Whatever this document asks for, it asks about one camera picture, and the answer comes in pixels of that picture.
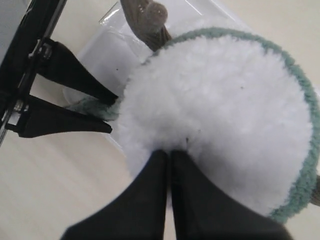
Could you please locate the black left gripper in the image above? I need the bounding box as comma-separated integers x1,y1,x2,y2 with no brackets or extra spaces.
0,0,118,140

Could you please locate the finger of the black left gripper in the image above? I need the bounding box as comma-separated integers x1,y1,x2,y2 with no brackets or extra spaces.
16,95,112,138

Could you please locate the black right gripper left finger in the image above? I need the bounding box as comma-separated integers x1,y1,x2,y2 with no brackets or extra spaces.
61,150,168,240

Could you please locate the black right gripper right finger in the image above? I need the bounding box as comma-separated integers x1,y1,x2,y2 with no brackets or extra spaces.
170,150,292,240

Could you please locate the green knitted scarf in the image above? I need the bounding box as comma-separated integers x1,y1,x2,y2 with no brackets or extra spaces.
66,27,320,225

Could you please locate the white plastic tray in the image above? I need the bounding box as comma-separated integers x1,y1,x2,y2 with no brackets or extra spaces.
62,0,251,158

